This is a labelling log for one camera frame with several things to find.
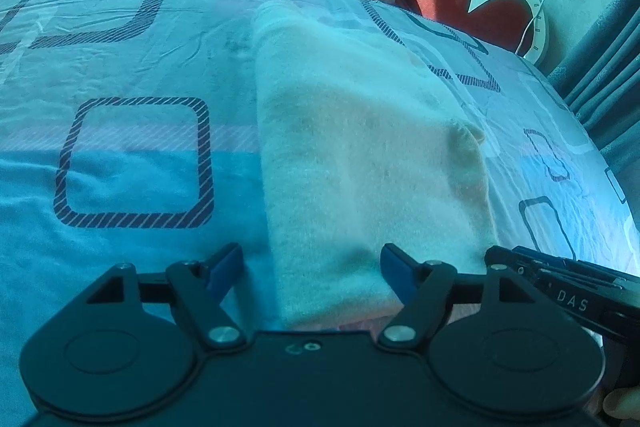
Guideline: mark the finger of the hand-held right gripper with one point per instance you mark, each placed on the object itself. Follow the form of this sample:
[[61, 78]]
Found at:
[[505, 259]]

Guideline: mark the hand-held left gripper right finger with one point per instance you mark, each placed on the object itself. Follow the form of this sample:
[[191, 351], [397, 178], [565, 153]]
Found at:
[[395, 267]]

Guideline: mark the blue pleated curtain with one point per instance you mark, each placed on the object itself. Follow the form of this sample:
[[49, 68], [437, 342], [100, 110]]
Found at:
[[605, 82]]

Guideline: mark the patterned bed cover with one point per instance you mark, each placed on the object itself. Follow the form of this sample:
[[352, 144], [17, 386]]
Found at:
[[150, 157]]

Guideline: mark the person's right hand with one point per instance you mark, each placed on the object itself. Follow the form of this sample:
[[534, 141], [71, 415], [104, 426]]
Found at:
[[625, 404]]

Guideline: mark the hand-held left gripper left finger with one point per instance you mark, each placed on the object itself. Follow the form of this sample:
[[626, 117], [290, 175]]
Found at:
[[225, 267]]

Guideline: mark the white knitted sweater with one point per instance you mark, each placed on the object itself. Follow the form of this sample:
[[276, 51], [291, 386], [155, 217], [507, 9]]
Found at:
[[350, 147]]

